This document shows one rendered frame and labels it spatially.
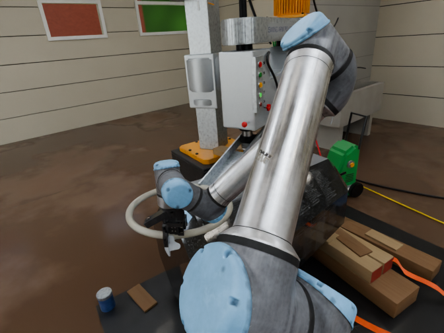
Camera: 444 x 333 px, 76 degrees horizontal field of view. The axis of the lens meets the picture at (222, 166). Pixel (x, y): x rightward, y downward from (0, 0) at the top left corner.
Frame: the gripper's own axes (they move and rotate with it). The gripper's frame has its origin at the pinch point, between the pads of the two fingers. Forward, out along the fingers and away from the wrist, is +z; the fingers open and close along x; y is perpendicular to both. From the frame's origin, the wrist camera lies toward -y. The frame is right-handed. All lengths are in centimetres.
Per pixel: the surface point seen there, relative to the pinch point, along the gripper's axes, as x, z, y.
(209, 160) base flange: 121, 6, 2
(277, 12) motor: 126, -98, 51
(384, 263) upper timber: 66, 58, 122
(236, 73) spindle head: 67, -62, 25
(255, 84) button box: 61, -57, 35
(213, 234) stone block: 24.8, 10.2, 14.6
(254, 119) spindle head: 64, -38, 35
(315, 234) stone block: 58, 31, 73
